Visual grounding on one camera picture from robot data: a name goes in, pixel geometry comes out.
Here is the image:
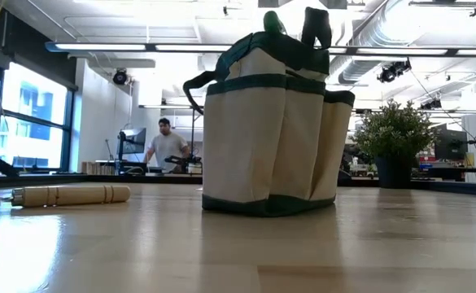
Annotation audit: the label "cream green canvas gardening bag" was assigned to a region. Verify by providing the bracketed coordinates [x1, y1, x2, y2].
[182, 30, 356, 218]

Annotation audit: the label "steel trowel wooden handle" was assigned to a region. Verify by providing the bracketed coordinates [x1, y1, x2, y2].
[0, 184, 132, 212]

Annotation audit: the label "person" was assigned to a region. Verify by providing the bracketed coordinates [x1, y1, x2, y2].
[142, 117, 193, 175]

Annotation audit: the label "black computer monitor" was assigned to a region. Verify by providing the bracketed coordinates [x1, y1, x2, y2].
[116, 126, 147, 164]
[434, 128, 469, 162]

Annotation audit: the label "wooden slat stack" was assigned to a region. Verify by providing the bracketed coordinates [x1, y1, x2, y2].
[81, 161, 119, 176]

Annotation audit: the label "green potted plant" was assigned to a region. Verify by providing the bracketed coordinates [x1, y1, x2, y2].
[352, 98, 439, 190]

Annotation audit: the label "long ceiling light bar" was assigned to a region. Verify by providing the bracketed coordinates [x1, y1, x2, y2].
[44, 40, 476, 59]

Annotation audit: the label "black track spotlights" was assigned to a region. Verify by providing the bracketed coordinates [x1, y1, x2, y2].
[376, 58, 413, 84]

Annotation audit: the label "black ceiling camera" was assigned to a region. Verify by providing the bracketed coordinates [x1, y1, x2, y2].
[111, 68, 129, 86]

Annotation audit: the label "black aluminium table frame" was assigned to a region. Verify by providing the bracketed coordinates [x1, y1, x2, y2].
[0, 146, 476, 199]

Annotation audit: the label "silver ventilation duct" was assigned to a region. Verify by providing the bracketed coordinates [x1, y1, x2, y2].
[329, 0, 430, 87]

